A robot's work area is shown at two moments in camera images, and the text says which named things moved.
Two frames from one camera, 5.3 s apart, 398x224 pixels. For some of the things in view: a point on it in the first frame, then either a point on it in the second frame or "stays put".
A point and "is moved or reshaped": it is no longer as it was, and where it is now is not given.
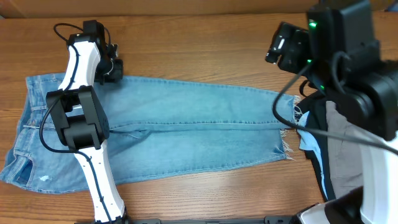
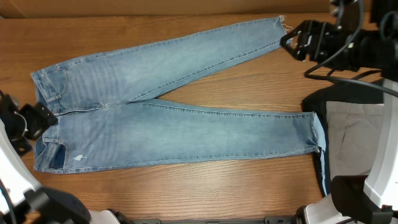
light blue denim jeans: x=158 y=127 is moved or reshaped
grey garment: x=344 y=154 stays put
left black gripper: x=117 y=74 to x=41 y=119
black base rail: x=268 y=220 stays put
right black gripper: x=280 y=52 to x=316 y=42
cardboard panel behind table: x=56 y=9 stays put
